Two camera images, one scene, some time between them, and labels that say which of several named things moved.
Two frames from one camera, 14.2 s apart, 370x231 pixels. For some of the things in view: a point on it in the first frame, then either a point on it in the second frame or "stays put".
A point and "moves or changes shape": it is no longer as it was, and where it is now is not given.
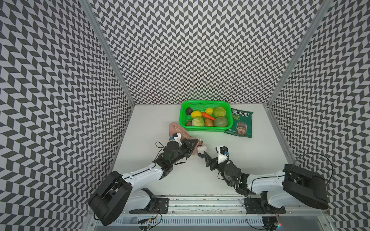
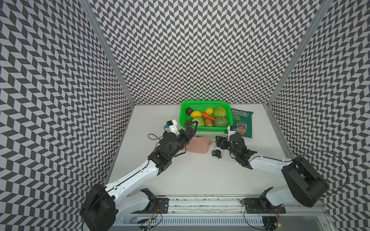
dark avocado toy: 189,110 stays put
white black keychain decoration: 201,148 moves or changes shape
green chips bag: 242,123 stays put
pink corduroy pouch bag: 174,128 moves or changes shape
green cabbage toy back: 219,111 stays put
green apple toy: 220,121 stays put
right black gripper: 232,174 to 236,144
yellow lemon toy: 209,111 stays put
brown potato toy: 208,122 stays put
